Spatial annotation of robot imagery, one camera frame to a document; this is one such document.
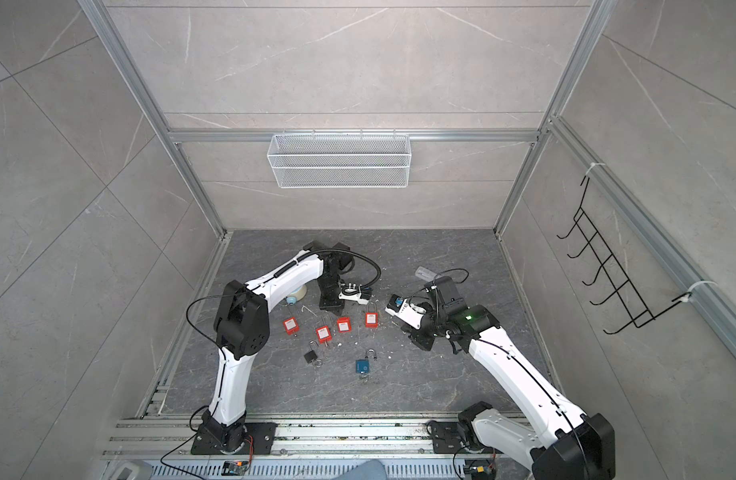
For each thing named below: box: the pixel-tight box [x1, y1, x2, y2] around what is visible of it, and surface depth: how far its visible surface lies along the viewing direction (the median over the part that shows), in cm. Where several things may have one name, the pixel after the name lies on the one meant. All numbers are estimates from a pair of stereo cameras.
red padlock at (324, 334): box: [316, 325, 332, 344], surface depth 92 cm
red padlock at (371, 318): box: [365, 300, 379, 328], surface depth 95 cm
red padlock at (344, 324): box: [336, 316, 352, 333], surface depth 92 cm
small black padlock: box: [303, 340, 319, 364], surface depth 89 cm
